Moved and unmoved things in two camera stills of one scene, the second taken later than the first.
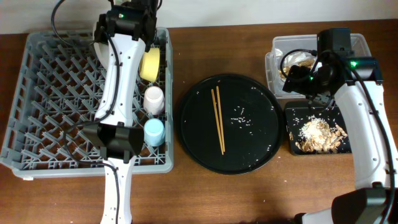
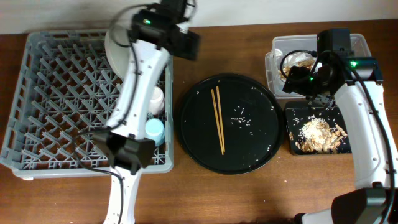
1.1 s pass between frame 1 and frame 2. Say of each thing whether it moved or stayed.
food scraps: stayed
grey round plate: moved
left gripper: moved
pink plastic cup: stayed
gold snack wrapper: stayed
